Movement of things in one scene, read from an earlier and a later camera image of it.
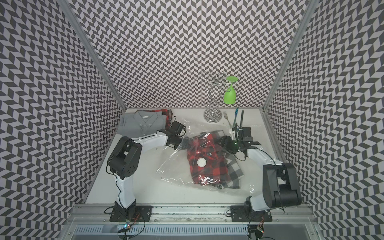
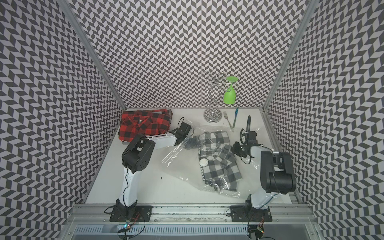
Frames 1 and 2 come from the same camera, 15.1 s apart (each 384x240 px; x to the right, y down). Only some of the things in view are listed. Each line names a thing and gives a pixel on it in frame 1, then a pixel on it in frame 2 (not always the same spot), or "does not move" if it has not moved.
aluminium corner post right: [310, 8] does not move
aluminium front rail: [99, 214] does not move
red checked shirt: [207, 160] to [145, 122]
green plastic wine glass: [229, 95] does not move
